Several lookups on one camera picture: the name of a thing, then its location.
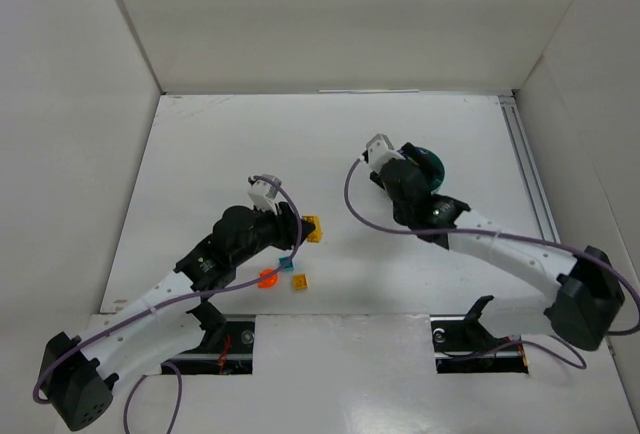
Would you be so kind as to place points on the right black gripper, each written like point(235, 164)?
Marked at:
point(410, 152)

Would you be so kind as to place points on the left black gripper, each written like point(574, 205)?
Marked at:
point(291, 227)

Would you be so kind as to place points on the yellow long lego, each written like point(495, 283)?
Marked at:
point(312, 227)

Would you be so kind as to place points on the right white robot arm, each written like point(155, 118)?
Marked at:
point(578, 296)

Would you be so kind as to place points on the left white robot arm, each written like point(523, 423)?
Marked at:
point(80, 375)

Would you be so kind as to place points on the teal round divided container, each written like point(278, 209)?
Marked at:
point(432, 166)

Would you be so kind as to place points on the teal small square lego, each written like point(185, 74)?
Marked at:
point(286, 264)

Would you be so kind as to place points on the orange square lego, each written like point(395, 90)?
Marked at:
point(300, 282)

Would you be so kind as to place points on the orange round lego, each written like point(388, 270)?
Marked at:
point(268, 278)

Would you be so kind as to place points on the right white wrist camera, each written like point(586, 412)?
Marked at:
point(379, 151)

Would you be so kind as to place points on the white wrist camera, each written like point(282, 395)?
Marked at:
point(262, 192)
point(379, 151)

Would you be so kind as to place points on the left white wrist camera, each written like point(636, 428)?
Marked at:
point(262, 192)

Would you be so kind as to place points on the aluminium rail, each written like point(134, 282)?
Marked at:
point(528, 169)

